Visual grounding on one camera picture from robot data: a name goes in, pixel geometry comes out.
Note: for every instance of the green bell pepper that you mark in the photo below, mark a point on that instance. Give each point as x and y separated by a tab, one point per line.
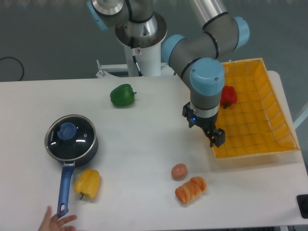
123	95

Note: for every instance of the dark saucepan blue handle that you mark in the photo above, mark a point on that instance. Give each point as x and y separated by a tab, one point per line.
67	172

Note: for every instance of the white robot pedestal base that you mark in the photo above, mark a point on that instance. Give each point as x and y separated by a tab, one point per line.
141	38

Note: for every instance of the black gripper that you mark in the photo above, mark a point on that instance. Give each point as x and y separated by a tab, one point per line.
206	120

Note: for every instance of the white table leg frame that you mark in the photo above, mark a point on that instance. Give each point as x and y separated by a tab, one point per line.
303	114

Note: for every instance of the yellow mesh basket tray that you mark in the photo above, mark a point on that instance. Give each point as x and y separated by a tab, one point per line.
256	124

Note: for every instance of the black device at table edge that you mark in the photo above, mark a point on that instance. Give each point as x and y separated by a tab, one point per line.
302	201

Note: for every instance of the red bell pepper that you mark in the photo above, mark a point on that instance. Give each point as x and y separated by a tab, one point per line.
228	96

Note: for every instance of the orange croissant bread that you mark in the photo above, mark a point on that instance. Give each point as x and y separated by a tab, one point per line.
191	190

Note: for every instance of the person's hand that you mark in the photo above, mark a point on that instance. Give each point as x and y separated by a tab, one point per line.
55	223

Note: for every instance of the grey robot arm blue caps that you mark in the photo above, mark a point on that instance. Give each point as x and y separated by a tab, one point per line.
195	61

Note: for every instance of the yellow bell pepper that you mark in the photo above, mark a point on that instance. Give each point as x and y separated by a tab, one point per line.
88	184

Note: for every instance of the brown egg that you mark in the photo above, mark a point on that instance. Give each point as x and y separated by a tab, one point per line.
179	171

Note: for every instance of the glass pot lid blue knob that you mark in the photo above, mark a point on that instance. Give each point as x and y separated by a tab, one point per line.
72	138

